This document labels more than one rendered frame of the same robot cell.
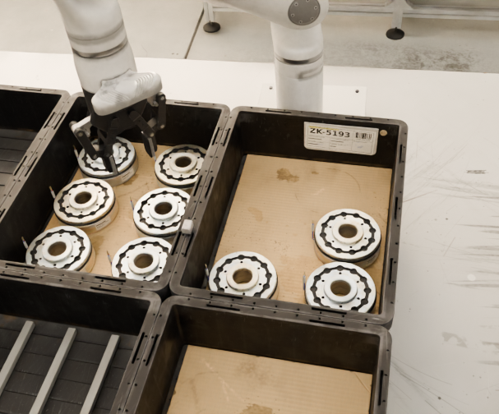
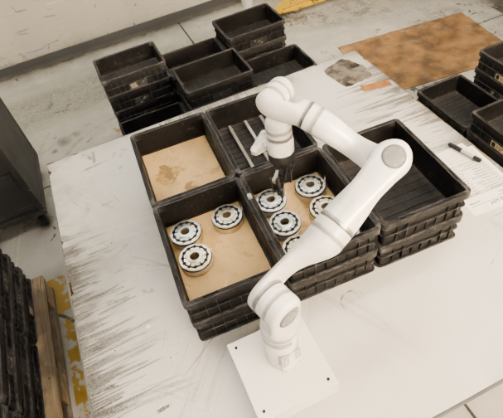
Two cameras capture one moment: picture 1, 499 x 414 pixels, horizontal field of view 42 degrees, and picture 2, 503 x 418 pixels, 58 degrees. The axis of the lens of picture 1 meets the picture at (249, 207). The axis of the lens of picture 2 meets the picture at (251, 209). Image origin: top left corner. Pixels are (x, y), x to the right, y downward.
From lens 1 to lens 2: 1.54 m
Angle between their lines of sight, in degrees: 81
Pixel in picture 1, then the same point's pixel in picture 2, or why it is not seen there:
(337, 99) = (273, 393)
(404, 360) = (166, 270)
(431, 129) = not seen: outside the picture
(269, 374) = not seen: hidden behind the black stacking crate
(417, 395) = (156, 260)
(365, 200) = (200, 290)
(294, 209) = (231, 266)
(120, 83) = (263, 139)
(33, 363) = not seen: hidden behind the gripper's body
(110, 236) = (302, 209)
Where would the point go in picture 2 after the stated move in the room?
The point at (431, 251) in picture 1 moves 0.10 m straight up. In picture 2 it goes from (172, 330) to (163, 315)
